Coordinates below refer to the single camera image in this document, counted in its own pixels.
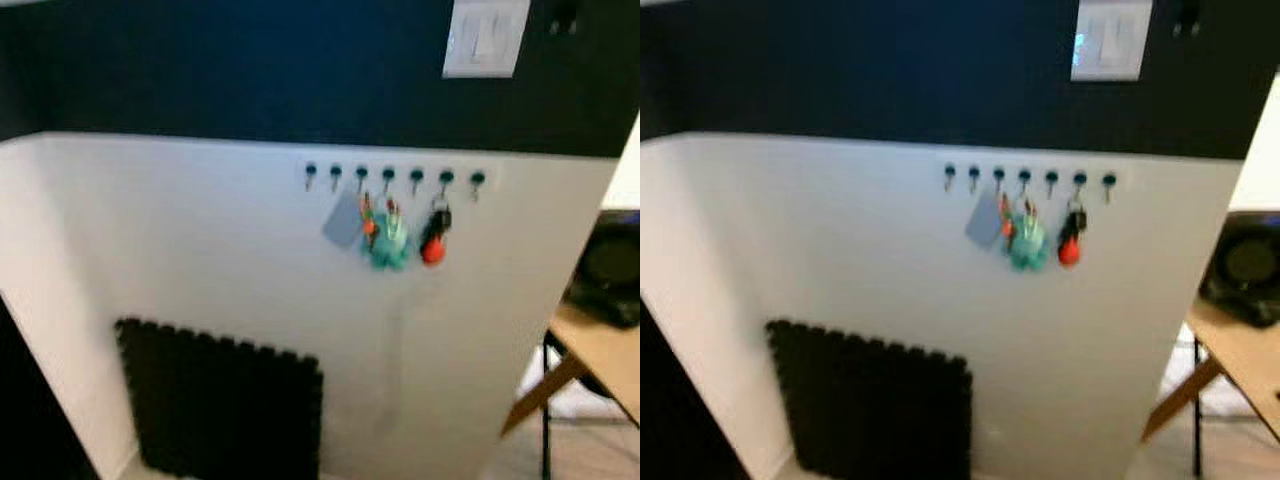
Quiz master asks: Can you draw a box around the black round fan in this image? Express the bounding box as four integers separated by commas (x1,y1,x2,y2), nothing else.
1198,211,1280,330
564,211,641,330

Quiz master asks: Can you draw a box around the light wooden table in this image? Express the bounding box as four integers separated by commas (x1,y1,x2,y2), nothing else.
1143,298,1280,445
500,300,641,440

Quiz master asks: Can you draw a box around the black key with red ball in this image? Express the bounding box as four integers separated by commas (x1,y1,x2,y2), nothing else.
420,198,454,267
1057,200,1089,268

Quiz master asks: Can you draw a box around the pale partition panel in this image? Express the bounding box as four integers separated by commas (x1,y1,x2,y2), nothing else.
0,0,641,480
640,0,1280,480

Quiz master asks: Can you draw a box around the black foam mat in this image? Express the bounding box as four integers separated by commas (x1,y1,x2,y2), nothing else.
113,317,325,480
766,318,974,480

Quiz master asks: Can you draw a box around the grey card tag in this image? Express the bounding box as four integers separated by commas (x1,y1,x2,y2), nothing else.
322,190,366,250
964,193,1004,250

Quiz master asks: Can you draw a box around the white hook rail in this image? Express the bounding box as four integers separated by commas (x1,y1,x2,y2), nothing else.
935,160,1130,204
296,158,499,202

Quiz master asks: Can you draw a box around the teal plush keychain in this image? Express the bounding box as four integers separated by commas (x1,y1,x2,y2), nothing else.
1005,203,1050,274
365,200,414,272

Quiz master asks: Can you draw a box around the white wall switch plate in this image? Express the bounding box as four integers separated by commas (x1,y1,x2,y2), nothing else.
1070,0,1154,84
443,0,532,80

